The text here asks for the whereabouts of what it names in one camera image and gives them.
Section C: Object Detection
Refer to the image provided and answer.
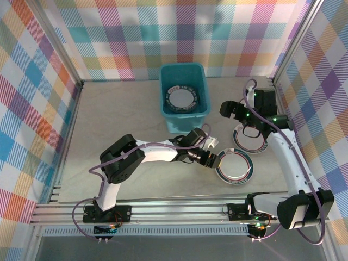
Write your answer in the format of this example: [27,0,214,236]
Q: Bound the teal plastic bin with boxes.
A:
[159,63,212,134]

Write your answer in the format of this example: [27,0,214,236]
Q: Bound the small controller board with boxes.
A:
[93,224,118,243]
[247,221,270,241]

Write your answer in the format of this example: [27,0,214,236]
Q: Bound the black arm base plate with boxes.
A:
[227,202,278,221]
[82,205,132,224]

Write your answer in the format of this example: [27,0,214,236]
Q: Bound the white plate navy lettered rim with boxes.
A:
[163,84,201,115]

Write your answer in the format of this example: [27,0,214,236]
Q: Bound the aluminium side rail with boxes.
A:
[48,81,84,204]
[270,78,293,120]

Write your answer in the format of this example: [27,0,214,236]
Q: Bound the white slotted cable duct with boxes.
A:
[42,227,252,237]

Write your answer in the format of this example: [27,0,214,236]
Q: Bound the aluminium corner post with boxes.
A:
[271,0,326,85]
[26,0,84,88]

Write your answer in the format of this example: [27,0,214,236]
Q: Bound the long aluminium frame rail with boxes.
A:
[29,200,332,227]

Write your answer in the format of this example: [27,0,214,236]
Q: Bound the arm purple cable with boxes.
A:
[243,78,328,246]
[72,123,215,243]

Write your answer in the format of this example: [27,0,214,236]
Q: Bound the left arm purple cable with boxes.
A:
[72,123,215,243]

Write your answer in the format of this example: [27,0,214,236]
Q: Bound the white plate green rim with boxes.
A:
[232,122,269,154]
[214,148,253,185]

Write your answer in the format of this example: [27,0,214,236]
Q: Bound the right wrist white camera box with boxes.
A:
[246,86,258,109]

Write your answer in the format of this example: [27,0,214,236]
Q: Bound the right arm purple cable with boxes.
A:
[243,78,328,246]

